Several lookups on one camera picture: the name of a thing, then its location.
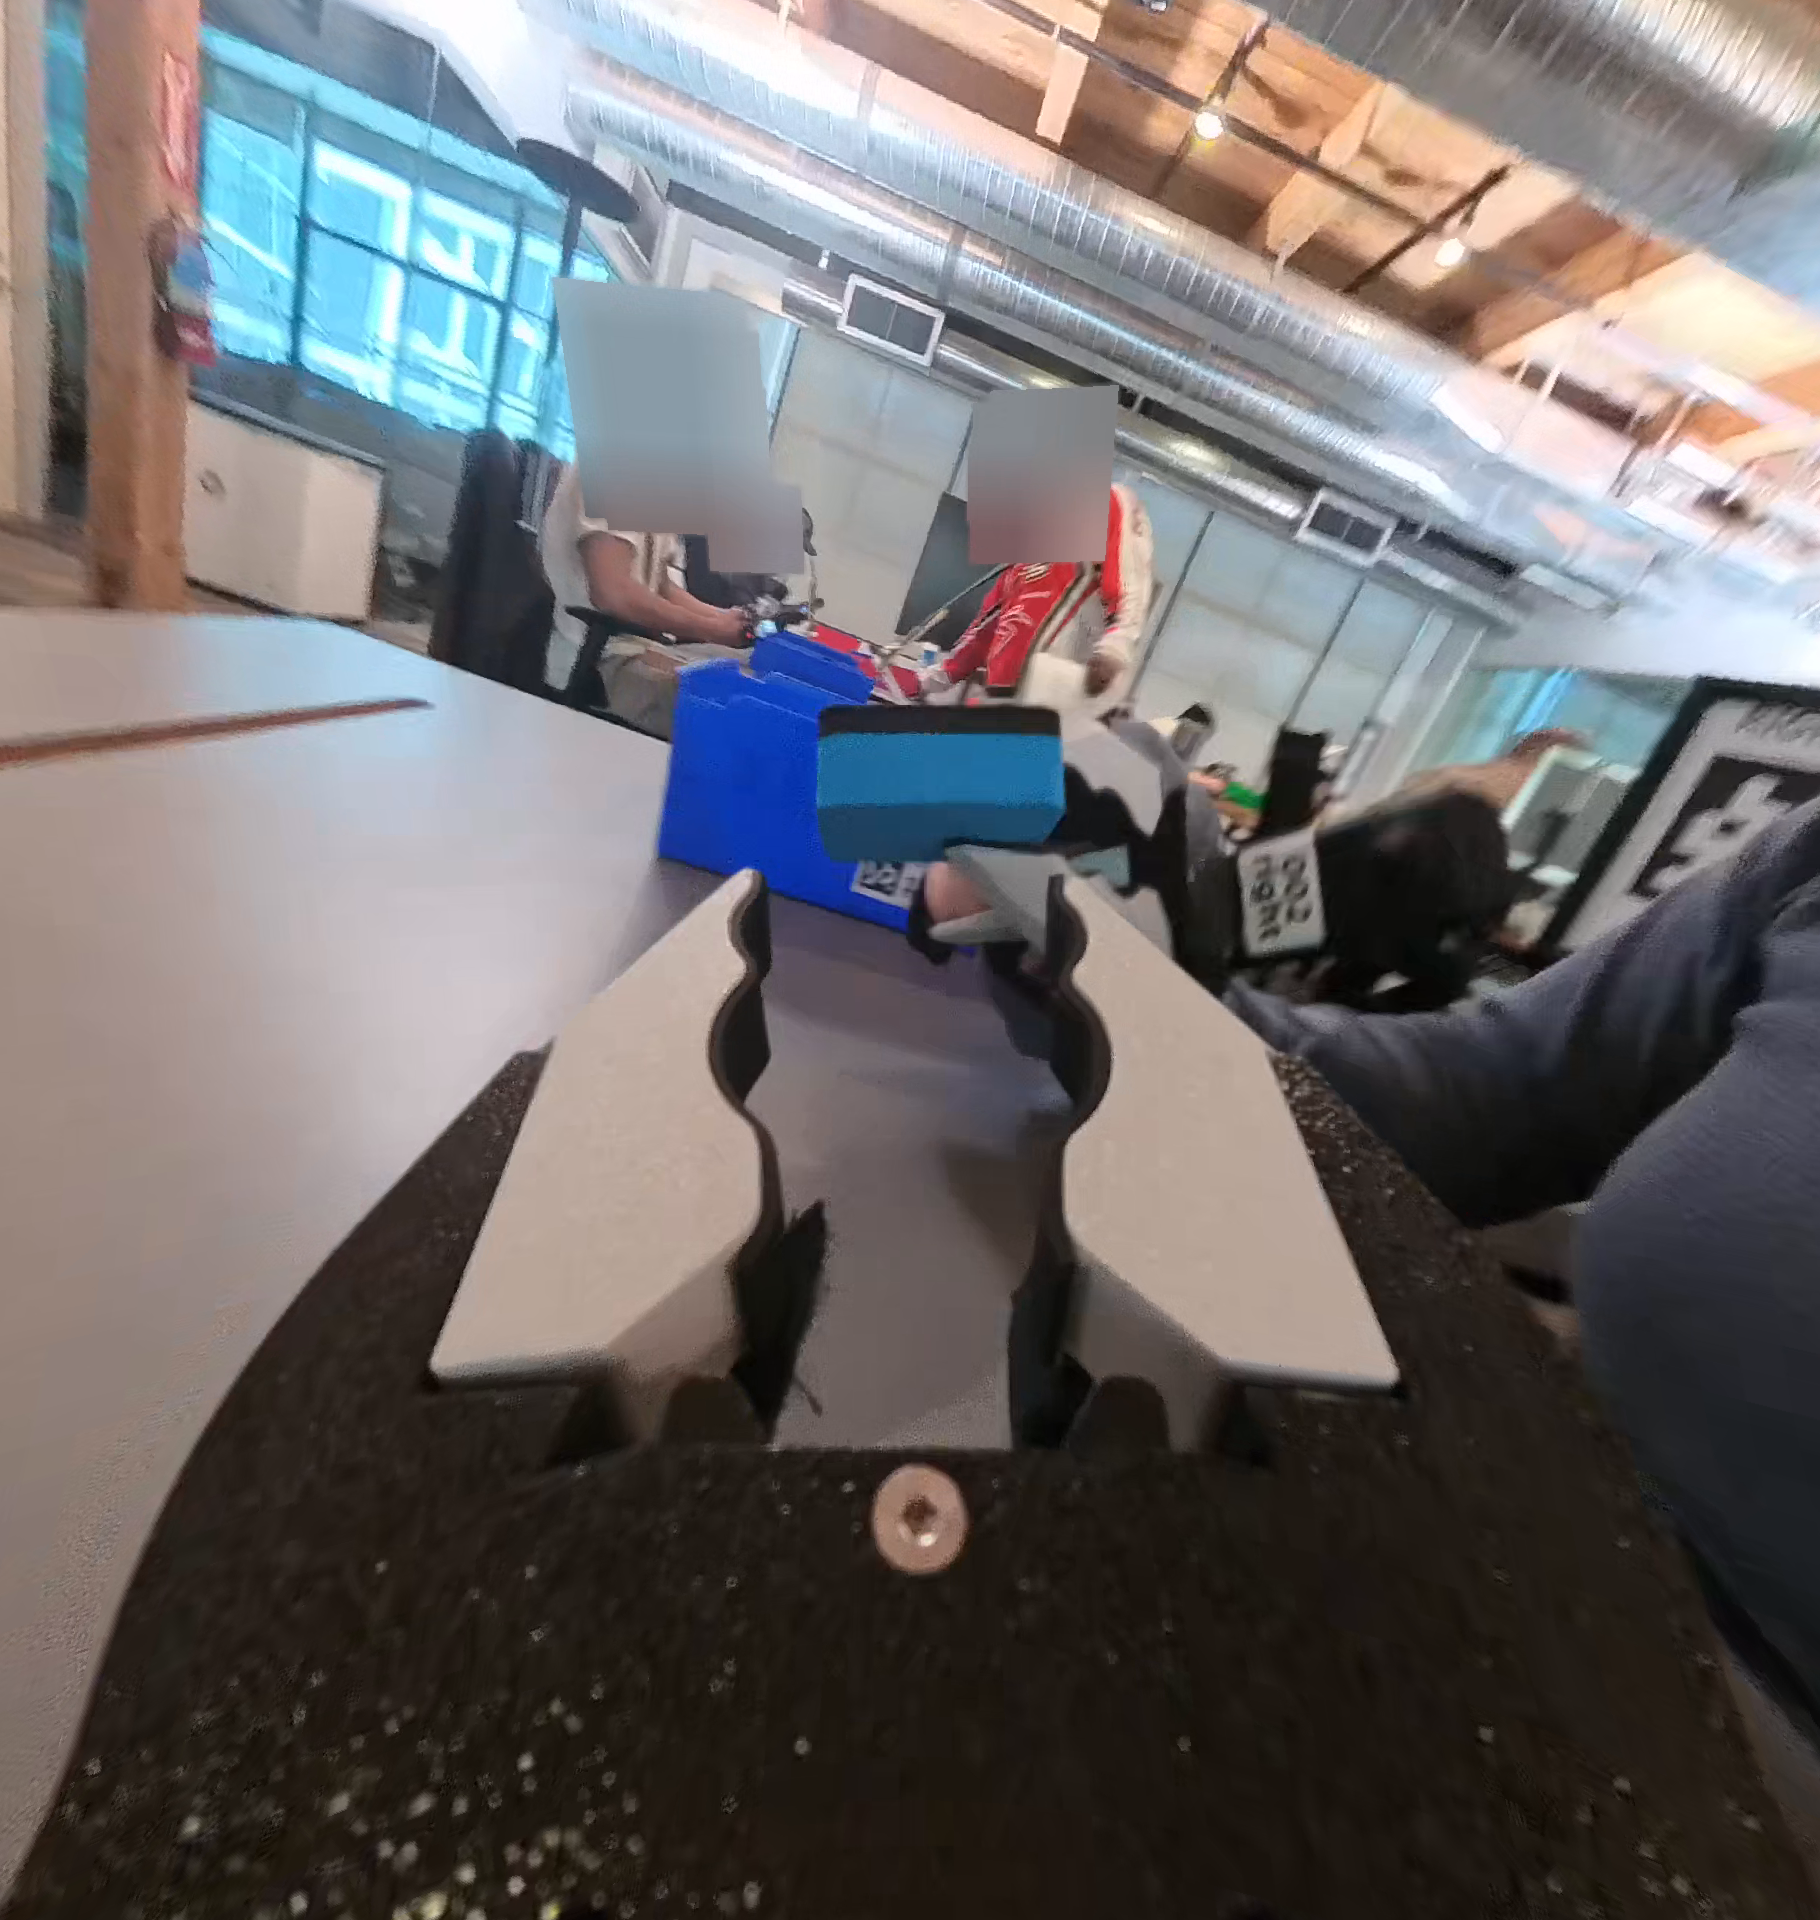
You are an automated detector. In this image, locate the large framed marker sign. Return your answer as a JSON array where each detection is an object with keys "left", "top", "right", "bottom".
[{"left": 1540, "top": 675, "right": 1820, "bottom": 962}]

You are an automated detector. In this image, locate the red fire extinguisher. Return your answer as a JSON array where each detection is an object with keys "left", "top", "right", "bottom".
[{"left": 149, "top": 218, "right": 223, "bottom": 370}]

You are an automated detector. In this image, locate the black floor lamp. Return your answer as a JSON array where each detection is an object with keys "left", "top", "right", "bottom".
[{"left": 518, "top": 138, "right": 642, "bottom": 452}]

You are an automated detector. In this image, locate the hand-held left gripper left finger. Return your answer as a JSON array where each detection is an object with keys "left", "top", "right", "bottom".
[{"left": 430, "top": 868, "right": 828, "bottom": 1444}]

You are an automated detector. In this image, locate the blue plastic bin with tag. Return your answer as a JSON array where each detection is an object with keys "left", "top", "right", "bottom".
[{"left": 658, "top": 661, "right": 1002, "bottom": 939}]

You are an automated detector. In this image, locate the black office chair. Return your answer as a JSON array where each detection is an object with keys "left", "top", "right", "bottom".
[{"left": 430, "top": 427, "right": 612, "bottom": 707}]

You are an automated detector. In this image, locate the wooden post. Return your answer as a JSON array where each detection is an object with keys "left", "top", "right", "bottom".
[{"left": 82, "top": 0, "right": 208, "bottom": 611}]

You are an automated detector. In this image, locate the person's right forearm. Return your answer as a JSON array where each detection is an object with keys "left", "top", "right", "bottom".
[{"left": 1240, "top": 766, "right": 1820, "bottom": 1232}]

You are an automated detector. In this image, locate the duct vent grille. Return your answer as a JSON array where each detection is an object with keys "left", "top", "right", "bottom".
[
  {"left": 838, "top": 272, "right": 951, "bottom": 370},
  {"left": 1295, "top": 486, "right": 1399, "bottom": 563}
]

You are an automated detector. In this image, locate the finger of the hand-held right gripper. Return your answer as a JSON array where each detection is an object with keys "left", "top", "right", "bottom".
[
  {"left": 911, "top": 843, "right": 1140, "bottom": 965},
  {"left": 1064, "top": 720, "right": 1198, "bottom": 899}
]

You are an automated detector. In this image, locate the white recycling cabinet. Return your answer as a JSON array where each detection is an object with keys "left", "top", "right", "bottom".
[{"left": 183, "top": 396, "right": 390, "bottom": 624}]

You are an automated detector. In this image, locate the wide silver ceiling duct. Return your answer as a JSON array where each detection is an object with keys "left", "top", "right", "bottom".
[{"left": 1465, "top": 0, "right": 1820, "bottom": 309}]

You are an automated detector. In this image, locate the blue sponge with black layer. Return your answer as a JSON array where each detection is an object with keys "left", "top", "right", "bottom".
[{"left": 816, "top": 705, "right": 1072, "bottom": 865}]

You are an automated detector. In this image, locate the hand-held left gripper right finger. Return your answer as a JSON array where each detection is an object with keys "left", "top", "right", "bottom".
[{"left": 1008, "top": 874, "right": 1402, "bottom": 1453}]

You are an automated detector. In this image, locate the long silver ceiling duct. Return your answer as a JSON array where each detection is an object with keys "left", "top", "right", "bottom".
[{"left": 557, "top": 76, "right": 1663, "bottom": 611}]

